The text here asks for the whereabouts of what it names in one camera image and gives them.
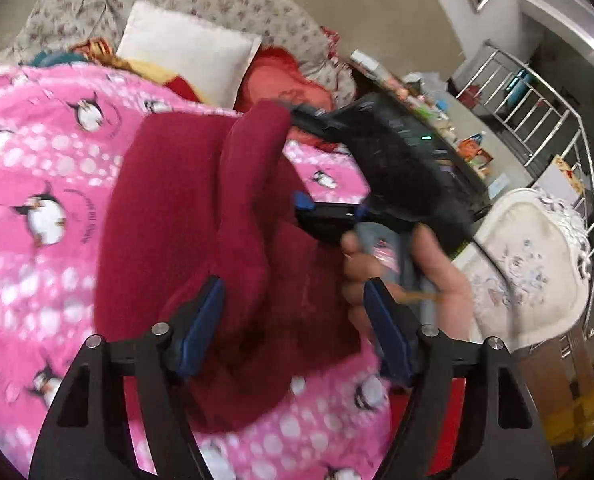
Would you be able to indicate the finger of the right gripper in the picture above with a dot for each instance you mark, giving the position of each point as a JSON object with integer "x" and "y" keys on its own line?
{"x": 327, "y": 222}
{"x": 308, "y": 118}

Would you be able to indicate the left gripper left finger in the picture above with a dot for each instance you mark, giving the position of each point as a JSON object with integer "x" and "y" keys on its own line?
{"x": 86, "y": 432}

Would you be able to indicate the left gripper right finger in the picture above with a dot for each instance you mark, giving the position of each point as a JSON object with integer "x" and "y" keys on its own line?
{"x": 499, "y": 435}

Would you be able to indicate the dark red fleece garment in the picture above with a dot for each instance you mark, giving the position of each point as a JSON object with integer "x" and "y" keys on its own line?
{"x": 210, "y": 194}

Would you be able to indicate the right hand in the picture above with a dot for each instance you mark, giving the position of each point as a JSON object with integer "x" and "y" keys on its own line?
{"x": 376, "y": 305}

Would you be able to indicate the dark carved wooden cabinet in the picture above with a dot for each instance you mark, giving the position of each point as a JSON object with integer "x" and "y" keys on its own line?
{"x": 424, "y": 94}

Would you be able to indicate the red embroidered cushion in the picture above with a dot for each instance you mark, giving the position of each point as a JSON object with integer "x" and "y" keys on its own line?
{"x": 274, "y": 75}

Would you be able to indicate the white square pillow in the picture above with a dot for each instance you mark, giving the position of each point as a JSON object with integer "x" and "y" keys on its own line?
{"x": 211, "y": 58}

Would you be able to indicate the white ornate chair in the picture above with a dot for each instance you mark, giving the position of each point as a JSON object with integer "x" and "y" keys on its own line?
{"x": 539, "y": 242}

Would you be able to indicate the yellow red striped cloth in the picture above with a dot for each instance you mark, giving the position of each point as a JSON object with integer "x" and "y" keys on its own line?
{"x": 98, "y": 50}

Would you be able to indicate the floral grey quilt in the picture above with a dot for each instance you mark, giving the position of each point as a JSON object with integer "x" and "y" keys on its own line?
{"x": 59, "y": 24}

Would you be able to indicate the pink penguin blanket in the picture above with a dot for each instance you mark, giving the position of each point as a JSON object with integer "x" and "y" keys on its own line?
{"x": 63, "y": 133}

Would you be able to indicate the teal cloth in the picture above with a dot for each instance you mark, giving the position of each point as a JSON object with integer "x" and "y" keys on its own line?
{"x": 47, "y": 59}

